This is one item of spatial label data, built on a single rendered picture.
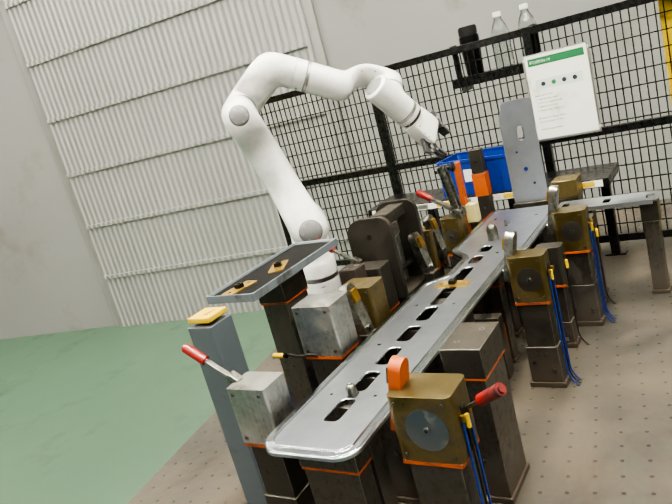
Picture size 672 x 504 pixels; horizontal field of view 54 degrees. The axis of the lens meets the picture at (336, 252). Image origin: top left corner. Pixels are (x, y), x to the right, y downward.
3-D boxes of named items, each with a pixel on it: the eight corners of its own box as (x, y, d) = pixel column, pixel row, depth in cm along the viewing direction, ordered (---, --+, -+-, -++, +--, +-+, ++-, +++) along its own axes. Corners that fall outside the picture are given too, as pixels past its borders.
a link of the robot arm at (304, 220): (331, 225, 212) (338, 238, 196) (299, 245, 212) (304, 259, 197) (247, 86, 197) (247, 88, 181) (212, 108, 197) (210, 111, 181)
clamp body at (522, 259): (579, 390, 160) (554, 255, 151) (530, 389, 166) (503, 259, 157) (584, 377, 165) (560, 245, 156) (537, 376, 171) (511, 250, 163)
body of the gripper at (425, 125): (402, 107, 208) (426, 126, 213) (397, 132, 203) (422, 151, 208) (420, 97, 202) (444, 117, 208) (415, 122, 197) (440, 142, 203)
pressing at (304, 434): (366, 466, 100) (363, 457, 100) (252, 454, 112) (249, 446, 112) (561, 205, 211) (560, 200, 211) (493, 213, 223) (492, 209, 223)
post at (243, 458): (271, 511, 145) (211, 328, 134) (245, 507, 149) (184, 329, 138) (290, 489, 151) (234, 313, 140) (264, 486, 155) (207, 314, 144)
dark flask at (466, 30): (482, 72, 249) (472, 24, 245) (463, 77, 253) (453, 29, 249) (488, 70, 255) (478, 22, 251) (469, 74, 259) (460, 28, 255)
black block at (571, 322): (589, 349, 178) (570, 246, 171) (552, 349, 183) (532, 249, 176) (592, 340, 182) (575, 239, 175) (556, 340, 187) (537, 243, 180)
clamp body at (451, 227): (481, 322, 213) (458, 218, 204) (453, 323, 218) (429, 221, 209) (488, 314, 218) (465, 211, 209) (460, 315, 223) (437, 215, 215)
